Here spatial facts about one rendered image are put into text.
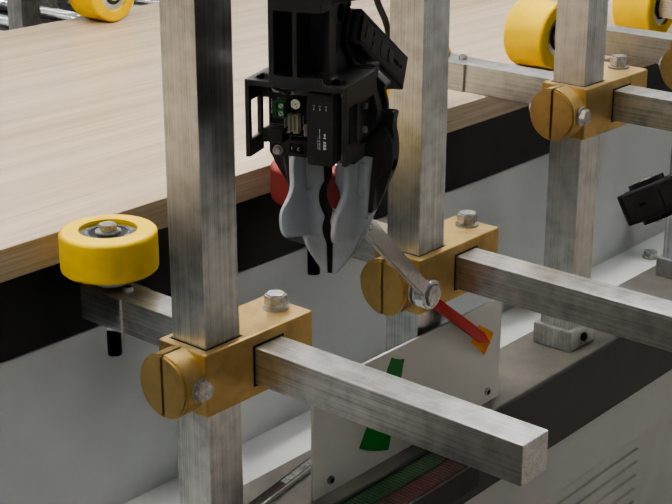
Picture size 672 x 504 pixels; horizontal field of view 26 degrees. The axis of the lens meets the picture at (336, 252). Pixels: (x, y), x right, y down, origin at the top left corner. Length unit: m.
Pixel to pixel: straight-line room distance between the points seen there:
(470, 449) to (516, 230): 0.81
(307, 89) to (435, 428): 0.24
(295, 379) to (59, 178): 0.39
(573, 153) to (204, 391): 0.52
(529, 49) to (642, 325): 0.65
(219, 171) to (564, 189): 0.50
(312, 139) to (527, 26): 0.84
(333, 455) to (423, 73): 0.32
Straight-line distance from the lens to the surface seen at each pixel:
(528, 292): 1.22
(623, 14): 1.97
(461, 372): 1.31
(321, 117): 0.93
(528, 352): 1.47
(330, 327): 1.51
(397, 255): 1.11
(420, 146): 1.20
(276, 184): 1.34
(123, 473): 1.35
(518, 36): 1.75
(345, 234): 0.99
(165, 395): 1.06
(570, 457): 1.59
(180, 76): 1.00
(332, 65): 0.94
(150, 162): 1.39
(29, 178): 1.36
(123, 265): 1.16
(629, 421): 1.69
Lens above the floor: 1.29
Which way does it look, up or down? 20 degrees down
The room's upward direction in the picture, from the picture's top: straight up
